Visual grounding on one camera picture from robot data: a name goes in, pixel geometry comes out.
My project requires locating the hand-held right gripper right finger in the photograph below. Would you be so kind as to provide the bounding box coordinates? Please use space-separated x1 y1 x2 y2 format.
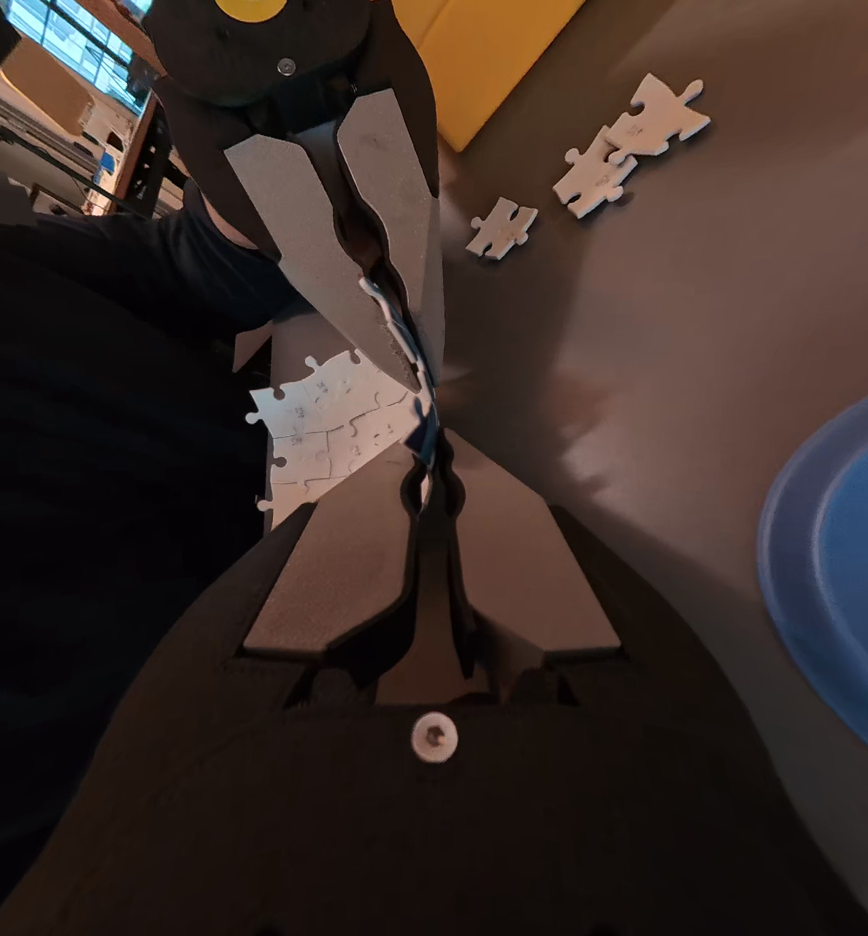
437 430 622 681

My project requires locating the yellow plastic bin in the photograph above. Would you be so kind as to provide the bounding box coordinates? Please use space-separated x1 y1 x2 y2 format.
393 0 588 153

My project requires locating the blue round plastic stand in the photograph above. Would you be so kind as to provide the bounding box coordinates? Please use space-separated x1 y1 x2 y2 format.
759 384 868 772

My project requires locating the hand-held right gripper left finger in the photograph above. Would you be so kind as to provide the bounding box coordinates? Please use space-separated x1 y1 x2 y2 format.
242 439 431 692

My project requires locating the person's left forearm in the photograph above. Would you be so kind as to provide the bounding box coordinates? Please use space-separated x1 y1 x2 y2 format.
0 179 310 345

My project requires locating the background wooden table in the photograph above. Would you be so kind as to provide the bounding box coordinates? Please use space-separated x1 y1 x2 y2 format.
76 95 190 218

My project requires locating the large window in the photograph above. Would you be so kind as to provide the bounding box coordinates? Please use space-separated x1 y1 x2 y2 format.
0 0 150 114

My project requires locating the white assembled puzzle ball section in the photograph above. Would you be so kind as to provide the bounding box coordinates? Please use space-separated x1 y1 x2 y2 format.
246 276 442 531

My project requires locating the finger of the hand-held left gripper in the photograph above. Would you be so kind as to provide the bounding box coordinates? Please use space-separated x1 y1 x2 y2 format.
335 90 447 385
223 134 424 392

